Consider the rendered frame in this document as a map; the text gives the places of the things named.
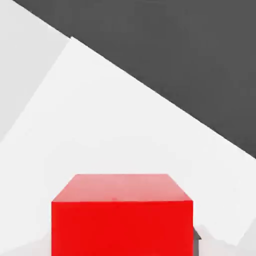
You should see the small red cube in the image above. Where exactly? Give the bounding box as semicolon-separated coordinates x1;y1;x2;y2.
51;173;194;256

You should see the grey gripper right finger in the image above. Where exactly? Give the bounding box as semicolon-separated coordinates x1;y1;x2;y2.
192;225;239;256

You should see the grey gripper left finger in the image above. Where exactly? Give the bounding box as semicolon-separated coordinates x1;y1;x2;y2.
13;233;52;256

